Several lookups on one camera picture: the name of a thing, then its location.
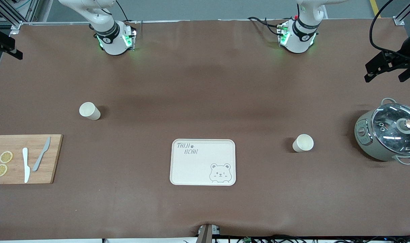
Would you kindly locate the white IKEA cup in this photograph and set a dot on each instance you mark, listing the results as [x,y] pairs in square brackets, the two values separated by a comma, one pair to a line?
[303,143]
[89,110]

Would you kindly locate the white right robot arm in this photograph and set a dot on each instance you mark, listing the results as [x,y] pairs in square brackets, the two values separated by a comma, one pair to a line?
[110,40]

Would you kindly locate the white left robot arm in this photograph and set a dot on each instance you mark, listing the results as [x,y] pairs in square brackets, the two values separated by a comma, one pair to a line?
[299,37]

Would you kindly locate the glass pot lid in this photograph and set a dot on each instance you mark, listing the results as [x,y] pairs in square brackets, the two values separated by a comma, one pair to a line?
[393,135]

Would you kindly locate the grey-green electric cooking pot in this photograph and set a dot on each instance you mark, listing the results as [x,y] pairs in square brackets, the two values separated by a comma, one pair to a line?
[373,148]

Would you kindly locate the bamboo cutting board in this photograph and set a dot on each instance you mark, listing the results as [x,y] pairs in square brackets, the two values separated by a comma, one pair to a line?
[16,143]

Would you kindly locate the lemon slice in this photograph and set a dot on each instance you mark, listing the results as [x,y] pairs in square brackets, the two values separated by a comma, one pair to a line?
[6,157]
[0,170]

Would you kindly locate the grey plastic knife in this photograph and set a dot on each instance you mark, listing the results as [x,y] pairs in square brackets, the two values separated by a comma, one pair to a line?
[40,157]

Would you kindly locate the white plastic knife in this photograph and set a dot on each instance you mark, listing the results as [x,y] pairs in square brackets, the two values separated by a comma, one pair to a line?
[26,165]

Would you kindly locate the brown table cover sheet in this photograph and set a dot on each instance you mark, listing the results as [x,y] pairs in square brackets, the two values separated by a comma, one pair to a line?
[204,84]

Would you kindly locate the white bear print tray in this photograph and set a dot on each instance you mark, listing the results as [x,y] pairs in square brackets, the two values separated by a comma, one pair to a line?
[194,172]

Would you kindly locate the metal table edge clamp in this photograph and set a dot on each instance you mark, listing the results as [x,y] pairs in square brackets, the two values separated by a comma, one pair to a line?
[206,234]

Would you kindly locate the aluminium frame profile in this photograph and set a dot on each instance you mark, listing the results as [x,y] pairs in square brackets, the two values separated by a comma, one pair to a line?
[9,13]
[404,13]

